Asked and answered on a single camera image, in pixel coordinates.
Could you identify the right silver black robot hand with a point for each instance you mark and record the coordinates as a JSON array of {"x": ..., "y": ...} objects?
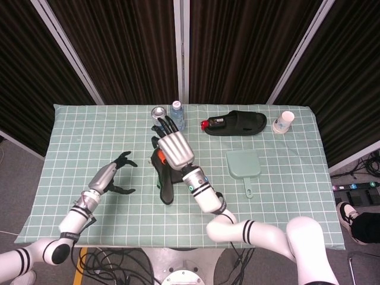
[{"x": 175, "y": 148}]

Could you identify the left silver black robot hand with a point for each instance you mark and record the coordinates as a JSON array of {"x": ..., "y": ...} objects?
[{"x": 102, "y": 176}]

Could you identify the green cloth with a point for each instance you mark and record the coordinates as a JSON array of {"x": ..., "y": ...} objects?
[{"x": 166, "y": 185}]

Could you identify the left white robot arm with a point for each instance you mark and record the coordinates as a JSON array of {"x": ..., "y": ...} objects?
[{"x": 74, "y": 221}]

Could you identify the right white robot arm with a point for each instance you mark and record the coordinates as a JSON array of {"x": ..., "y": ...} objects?
[{"x": 207, "y": 199}]

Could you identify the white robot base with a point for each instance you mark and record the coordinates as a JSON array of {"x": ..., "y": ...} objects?
[{"x": 181, "y": 267}]

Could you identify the clear plastic water bottle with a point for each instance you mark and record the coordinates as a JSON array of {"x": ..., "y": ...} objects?
[{"x": 177, "y": 111}]

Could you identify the silver and blue metal can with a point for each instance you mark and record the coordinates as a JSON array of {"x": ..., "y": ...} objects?
[{"x": 157, "y": 112}]

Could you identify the green checked tablecloth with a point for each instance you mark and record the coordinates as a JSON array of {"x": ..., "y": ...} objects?
[{"x": 118, "y": 213}]

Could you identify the small black bottle red cap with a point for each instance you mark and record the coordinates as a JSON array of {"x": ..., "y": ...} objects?
[{"x": 215, "y": 121}]

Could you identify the pale green plastic dustpan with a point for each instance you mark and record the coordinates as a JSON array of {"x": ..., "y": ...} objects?
[{"x": 243, "y": 164}]

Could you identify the black rubber slipper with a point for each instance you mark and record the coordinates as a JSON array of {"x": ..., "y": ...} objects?
[{"x": 243, "y": 123}]

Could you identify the white paper cup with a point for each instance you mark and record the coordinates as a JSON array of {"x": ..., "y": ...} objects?
[{"x": 282, "y": 123}]

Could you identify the black power strip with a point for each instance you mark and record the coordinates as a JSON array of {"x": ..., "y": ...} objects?
[{"x": 356, "y": 186}]

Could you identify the white and black sneaker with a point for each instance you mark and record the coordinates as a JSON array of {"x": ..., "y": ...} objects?
[{"x": 347, "y": 216}]

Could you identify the black foot pedal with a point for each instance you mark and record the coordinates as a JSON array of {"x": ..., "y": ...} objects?
[{"x": 365, "y": 197}]

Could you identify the black trouser leg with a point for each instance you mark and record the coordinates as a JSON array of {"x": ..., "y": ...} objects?
[{"x": 368, "y": 227}]

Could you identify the dark partition panel white frame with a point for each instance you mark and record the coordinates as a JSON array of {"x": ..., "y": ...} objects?
[
  {"x": 124, "y": 50},
  {"x": 341, "y": 89},
  {"x": 240, "y": 50},
  {"x": 26, "y": 74}
]

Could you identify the metal chair frame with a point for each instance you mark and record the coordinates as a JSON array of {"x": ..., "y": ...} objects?
[{"x": 351, "y": 264}]

